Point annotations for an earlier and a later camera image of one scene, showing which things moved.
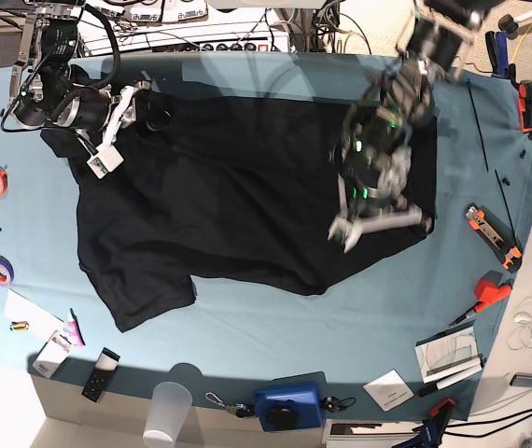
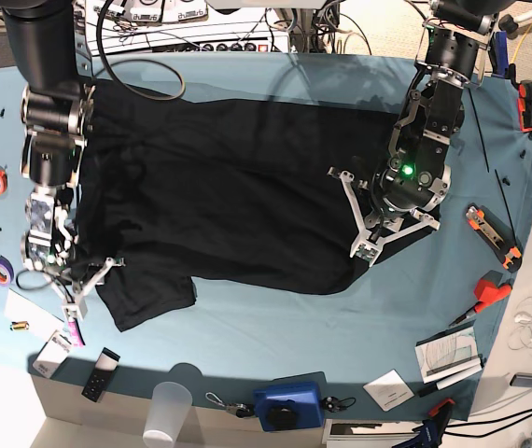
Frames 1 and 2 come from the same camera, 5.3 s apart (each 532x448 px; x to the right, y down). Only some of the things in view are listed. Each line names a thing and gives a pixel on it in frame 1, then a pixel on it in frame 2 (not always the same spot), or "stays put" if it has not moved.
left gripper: (109, 157) to (77, 308)
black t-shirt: (231, 189) stays put
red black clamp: (528, 99) stays put
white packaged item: (52, 355) stays put
